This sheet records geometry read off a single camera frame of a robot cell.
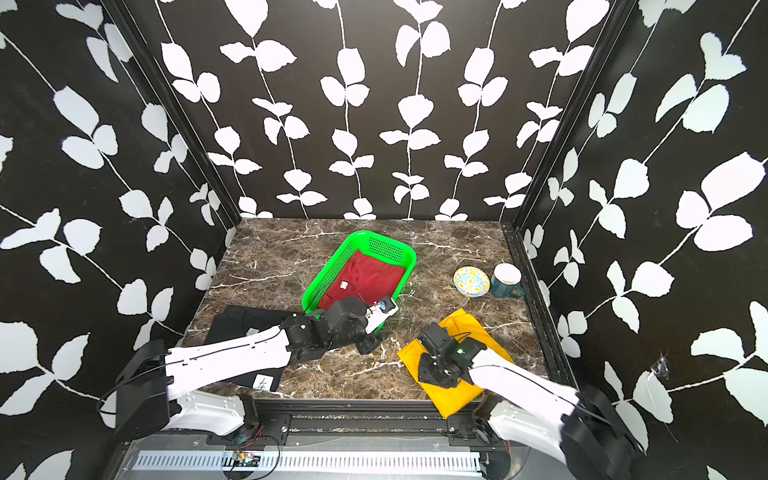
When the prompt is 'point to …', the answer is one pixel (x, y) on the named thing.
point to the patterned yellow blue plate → (471, 281)
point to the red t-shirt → (364, 278)
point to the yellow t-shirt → (448, 400)
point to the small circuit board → (242, 459)
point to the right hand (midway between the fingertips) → (419, 370)
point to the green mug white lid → (506, 281)
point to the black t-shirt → (239, 322)
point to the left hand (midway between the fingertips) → (386, 319)
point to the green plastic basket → (369, 244)
